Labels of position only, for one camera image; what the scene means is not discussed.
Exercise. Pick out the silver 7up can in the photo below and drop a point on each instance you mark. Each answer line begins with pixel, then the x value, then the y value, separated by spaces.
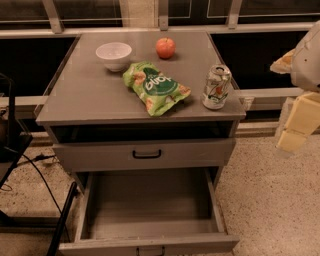
pixel 217 85

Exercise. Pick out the closed grey drawer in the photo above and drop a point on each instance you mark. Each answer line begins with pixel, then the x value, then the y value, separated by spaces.
pixel 112 156

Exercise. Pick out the metal window railing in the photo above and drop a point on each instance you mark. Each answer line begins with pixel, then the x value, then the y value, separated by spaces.
pixel 62 18

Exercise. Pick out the white ceramic bowl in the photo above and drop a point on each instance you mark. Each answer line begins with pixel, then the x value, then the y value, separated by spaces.
pixel 115 55

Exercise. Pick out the red apple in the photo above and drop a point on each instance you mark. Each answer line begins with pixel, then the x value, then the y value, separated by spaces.
pixel 165 48

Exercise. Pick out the open drawer metal handle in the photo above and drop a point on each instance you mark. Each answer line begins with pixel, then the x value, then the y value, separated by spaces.
pixel 150 251

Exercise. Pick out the black drawer handle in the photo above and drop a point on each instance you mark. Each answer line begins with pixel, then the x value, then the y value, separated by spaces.
pixel 147 155

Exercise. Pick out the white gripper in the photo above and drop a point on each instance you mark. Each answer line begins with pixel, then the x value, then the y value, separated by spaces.
pixel 308 65

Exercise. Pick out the open grey lower drawer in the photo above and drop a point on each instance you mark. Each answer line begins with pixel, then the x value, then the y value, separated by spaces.
pixel 174 208

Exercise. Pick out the grey drawer cabinet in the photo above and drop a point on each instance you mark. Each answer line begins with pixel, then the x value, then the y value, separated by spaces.
pixel 88 103

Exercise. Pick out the green chip bag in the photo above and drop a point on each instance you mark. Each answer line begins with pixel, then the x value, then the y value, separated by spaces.
pixel 157 91

